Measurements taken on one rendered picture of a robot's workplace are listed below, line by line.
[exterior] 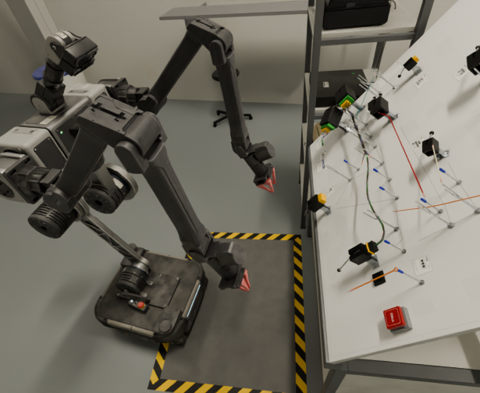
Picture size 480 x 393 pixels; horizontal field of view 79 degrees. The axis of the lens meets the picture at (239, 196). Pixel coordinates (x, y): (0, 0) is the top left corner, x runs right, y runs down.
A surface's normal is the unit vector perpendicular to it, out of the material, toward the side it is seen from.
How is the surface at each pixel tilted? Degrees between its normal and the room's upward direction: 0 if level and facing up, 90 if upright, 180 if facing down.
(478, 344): 0
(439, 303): 52
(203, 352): 0
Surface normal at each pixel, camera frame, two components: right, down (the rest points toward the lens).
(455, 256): -0.85, -0.43
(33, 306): -0.11, -0.70
